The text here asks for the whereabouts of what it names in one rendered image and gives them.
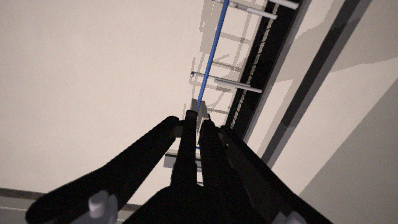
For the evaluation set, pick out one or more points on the blue cable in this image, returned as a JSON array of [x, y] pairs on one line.
[[213, 49]]

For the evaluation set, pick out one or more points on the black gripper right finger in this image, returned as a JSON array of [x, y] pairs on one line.
[[244, 181]]

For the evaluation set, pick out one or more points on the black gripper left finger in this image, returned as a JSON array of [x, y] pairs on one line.
[[97, 197]]

